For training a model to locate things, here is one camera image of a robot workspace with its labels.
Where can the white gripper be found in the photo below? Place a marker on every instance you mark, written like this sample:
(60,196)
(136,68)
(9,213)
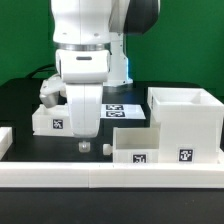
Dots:
(84,105)

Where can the white drawer tray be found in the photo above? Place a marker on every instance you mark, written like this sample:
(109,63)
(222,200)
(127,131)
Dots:
(52,121)
(133,145)

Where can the white drawer cabinet box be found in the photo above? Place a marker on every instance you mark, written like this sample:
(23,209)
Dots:
(190,122)

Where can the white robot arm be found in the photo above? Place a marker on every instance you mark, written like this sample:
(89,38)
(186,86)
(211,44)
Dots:
(82,32)

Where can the white marker sheet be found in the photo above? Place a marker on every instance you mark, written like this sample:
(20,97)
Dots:
(122,111)

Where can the white front fence rail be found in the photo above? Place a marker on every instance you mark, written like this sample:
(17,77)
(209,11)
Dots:
(110,175)

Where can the white fence rail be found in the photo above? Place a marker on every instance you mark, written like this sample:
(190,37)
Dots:
(6,140)
(110,175)

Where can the white left fence rail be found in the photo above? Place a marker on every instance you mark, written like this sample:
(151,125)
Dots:
(6,140)

